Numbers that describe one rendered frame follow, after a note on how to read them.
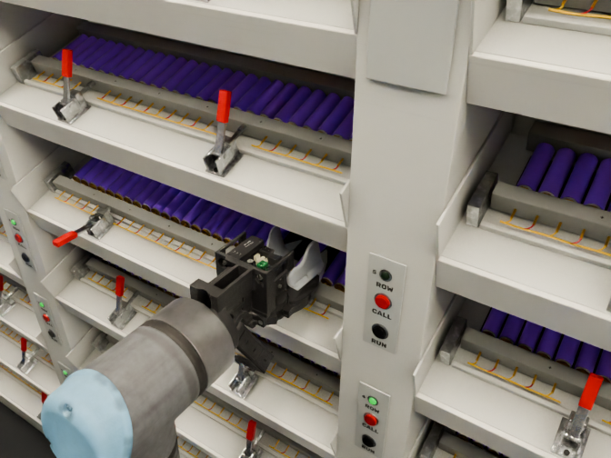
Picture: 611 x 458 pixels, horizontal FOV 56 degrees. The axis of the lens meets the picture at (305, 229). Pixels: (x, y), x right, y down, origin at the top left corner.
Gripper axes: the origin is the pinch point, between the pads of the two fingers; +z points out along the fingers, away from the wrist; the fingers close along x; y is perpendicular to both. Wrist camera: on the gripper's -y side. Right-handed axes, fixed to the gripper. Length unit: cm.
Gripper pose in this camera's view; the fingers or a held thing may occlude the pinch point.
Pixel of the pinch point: (308, 255)
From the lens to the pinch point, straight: 75.4
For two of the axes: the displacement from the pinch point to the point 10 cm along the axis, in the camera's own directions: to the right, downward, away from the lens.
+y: 0.2, -8.4, -5.4
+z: 5.5, -4.4, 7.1
